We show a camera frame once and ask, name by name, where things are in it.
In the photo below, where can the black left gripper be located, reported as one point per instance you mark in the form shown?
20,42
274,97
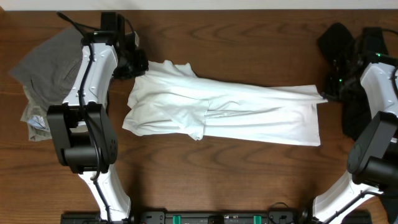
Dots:
134,64

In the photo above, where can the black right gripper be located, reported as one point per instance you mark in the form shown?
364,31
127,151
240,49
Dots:
331,93

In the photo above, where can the white t-shirt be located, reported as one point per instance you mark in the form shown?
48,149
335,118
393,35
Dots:
170,99

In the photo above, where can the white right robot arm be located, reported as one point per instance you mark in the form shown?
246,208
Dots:
372,164

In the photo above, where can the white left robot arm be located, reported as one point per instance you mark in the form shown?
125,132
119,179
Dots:
82,133

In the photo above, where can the black garment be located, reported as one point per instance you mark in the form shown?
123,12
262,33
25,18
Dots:
348,55

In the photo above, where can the grey folded trousers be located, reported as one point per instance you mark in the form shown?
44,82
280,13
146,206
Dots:
49,70

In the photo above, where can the beige folded shorts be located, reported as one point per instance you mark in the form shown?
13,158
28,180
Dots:
36,119

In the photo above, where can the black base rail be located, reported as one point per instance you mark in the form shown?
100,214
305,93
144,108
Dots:
285,217

